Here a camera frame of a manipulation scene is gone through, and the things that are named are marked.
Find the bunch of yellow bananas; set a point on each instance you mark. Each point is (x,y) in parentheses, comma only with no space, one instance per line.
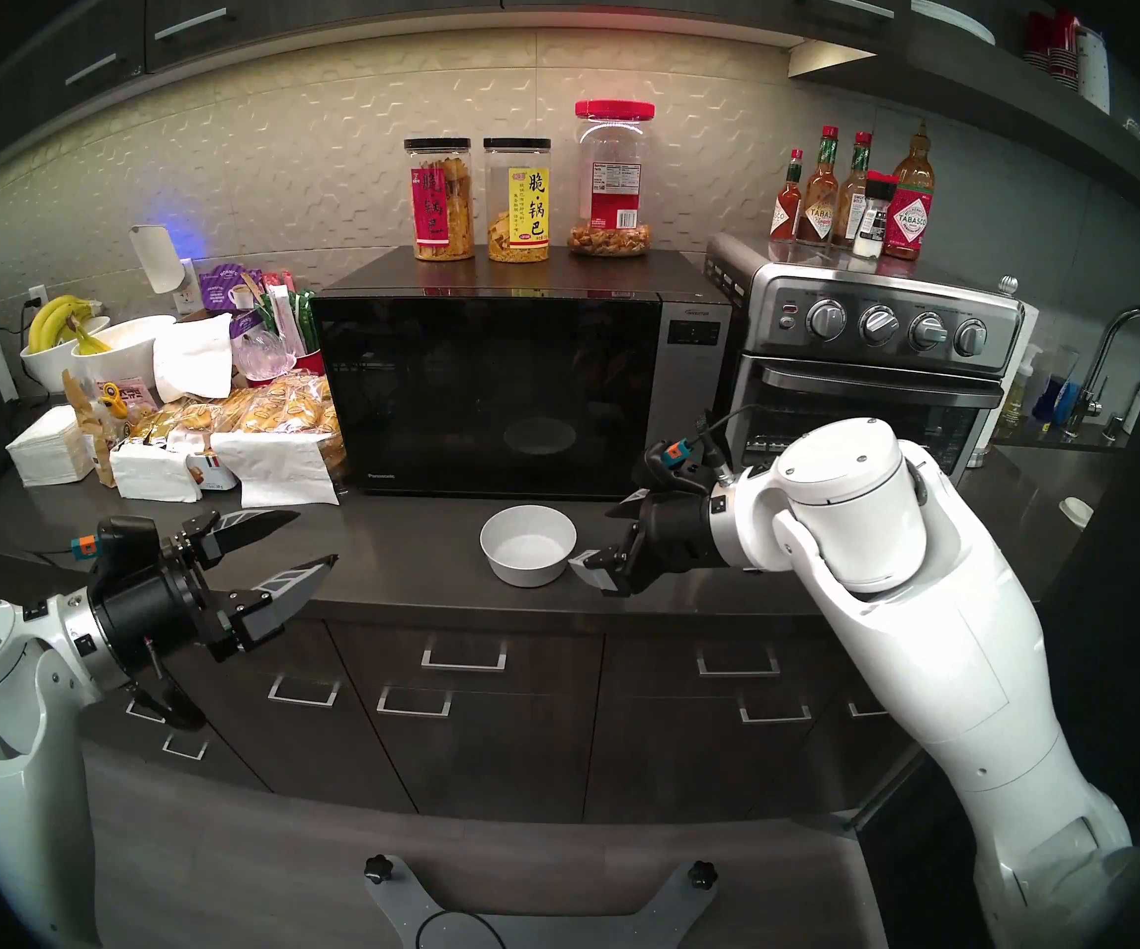
(51,319)

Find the chrome sink faucet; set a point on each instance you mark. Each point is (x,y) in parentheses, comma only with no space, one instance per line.
(1113,339)

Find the dark wall shelf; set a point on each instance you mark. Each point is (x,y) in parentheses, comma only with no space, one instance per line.
(975,77)

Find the white can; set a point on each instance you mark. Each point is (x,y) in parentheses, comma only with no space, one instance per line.
(1094,67)

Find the crumpled white paper napkin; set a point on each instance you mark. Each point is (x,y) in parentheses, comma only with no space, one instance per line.
(194,359)

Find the small white tissue pack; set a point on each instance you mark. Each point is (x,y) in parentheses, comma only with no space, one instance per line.
(150,473)

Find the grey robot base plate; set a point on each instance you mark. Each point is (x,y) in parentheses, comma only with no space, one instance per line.
(402,912)

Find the white paper cup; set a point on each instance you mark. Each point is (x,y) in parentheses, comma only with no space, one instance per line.
(1076,510)

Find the snack jar pink label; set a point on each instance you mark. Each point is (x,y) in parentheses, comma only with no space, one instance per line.
(439,206)

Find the large white tissue sheet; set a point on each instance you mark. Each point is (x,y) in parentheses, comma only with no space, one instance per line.
(273,468)

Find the black silver microwave oven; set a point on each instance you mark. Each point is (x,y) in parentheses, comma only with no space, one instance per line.
(693,364)

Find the snack jar yellow label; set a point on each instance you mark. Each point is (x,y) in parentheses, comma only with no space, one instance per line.
(517,206)

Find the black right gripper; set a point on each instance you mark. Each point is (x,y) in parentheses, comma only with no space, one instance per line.
(674,542)

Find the large Tabasco sauce bottle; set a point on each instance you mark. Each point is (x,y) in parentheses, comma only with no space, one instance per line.
(911,206)

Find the clear soap bottle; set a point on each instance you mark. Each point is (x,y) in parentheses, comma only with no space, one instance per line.
(1019,393)

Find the bunch of drink sachets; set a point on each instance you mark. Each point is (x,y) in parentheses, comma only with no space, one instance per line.
(285,314)

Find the green hot sauce bottle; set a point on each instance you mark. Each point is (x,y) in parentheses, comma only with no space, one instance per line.
(854,191)

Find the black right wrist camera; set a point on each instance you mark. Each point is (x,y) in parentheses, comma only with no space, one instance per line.
(674,468)

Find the white box tricolour mark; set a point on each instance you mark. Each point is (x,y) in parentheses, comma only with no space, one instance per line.
(214,473)

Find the small red hot sauce bottle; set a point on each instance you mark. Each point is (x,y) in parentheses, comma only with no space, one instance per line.
(786,206)

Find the clear jar red lid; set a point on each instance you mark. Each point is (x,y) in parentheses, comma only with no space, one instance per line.
(612,181)

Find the stainless steel toaster oven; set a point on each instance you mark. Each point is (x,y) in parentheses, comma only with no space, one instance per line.
(886,295)

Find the white wall outlet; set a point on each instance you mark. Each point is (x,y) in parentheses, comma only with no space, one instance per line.
(190,290)
(37,297)

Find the black base knob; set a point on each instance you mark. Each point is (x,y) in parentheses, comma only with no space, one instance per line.
(702,875)
(378,869)

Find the basket of wrapped cakes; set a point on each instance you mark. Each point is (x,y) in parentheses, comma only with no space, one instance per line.
(283,408)

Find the white wall night light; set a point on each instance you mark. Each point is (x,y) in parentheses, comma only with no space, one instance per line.
(155,260)

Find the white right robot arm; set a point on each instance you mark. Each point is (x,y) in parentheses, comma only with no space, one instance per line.
(926,641)

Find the black lid spice shaker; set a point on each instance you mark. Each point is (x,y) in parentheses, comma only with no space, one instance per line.
(873,220)

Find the large white bowl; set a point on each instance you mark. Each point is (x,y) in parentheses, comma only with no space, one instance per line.
(130,349)

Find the brown hot sauce bottle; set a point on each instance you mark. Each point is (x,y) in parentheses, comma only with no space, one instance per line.
(819,206)

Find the small white bowl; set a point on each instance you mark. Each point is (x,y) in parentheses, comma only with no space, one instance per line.
(528,547)

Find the white fruit bowl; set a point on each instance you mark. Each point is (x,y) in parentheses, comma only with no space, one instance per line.
(41,369)

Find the white napkin stack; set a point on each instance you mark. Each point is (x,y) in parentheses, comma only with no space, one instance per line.
(46,448)

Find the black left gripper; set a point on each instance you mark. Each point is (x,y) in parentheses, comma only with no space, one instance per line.
(150,606)

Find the stack of red cups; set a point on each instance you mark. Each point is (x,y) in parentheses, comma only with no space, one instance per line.
(1052,47)

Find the white plate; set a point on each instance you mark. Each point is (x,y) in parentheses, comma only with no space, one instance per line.
(950,18)

